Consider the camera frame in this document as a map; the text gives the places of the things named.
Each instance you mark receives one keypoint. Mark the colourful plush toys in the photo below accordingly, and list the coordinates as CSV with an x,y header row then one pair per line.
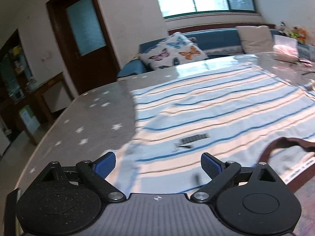
x,y
298,33

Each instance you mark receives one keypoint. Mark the butterfly print cushion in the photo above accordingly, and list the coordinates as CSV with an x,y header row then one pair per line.
x,y
175,50

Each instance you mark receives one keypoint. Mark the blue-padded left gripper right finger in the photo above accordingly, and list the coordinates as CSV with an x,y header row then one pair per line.
x,y
222,175

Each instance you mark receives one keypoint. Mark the blue sofa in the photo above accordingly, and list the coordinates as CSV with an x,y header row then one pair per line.
x,y
215,43

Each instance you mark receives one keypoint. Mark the beige cushion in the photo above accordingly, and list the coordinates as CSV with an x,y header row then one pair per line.
x,y
255,39

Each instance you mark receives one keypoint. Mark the dark wooden door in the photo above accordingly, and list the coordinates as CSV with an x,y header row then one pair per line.
x,y
84,43

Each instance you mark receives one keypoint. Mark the pink tissue pack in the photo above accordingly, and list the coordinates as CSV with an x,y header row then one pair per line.
x,y
285,49

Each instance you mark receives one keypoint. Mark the blue striped knit sweater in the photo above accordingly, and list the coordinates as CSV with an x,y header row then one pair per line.
x,y
232,113

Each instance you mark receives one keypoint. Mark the wooden side table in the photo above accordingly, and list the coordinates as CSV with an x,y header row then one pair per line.
x,y
36,98

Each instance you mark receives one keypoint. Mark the dark wooden display cabinet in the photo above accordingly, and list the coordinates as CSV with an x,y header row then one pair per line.
x,y
16,98

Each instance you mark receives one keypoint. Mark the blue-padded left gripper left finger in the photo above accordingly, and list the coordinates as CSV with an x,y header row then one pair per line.
x,y
94,173

